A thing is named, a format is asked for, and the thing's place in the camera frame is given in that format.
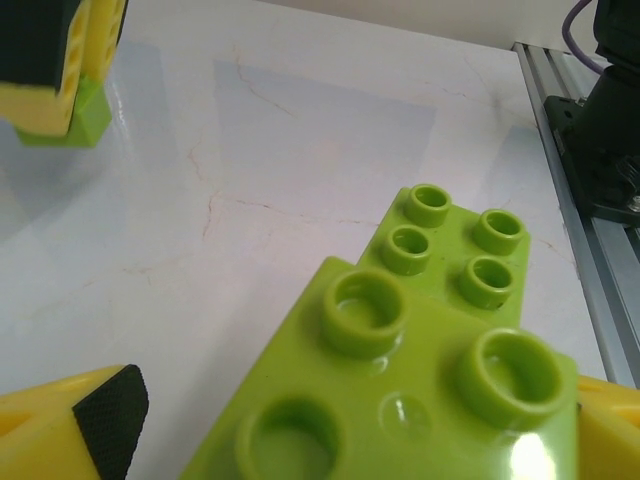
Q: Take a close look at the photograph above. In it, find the green square lego brick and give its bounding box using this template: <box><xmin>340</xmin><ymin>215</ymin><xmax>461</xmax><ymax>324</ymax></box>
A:
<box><xmin>13</xmin><ymin>73</ymin><xmax>112</xmax><ymax>150</ymax></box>

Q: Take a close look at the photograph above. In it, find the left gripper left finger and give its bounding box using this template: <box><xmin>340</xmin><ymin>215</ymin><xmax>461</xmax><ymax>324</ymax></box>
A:
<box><xmin>0</xmin><ymin>363</ymin><xmax>151</xmax><ymax>480</ymax></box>

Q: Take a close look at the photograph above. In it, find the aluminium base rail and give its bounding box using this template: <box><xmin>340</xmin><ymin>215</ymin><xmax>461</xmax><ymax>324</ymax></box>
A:
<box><xmin>510</xmin><ymin>42</ymin><xmax>640</xmax><ymax>396</ymax></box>

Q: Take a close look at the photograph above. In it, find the green long lego brick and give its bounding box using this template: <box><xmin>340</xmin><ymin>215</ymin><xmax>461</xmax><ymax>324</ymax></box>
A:
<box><xmin>357</xmin><ymin>183</ymin><xmax>532</xmax><ymax>331</ymax></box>
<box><xmin>177</xmin><ymin>255</ymin><xmax>581</xmax><ymax>480</ymax></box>

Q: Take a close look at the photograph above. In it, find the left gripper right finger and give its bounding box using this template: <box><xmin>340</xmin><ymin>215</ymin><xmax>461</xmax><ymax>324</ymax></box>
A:
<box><xmin>574</xmin><ymin>374</ymin><xmax>640</xmax><ymax>480</ymax></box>

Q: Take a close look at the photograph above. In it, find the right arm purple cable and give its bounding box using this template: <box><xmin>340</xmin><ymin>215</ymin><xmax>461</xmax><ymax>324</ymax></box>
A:
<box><xmin>563</xmin><ymin>0</ymin><xmax>609</xmax><ymax>76</ymax></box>

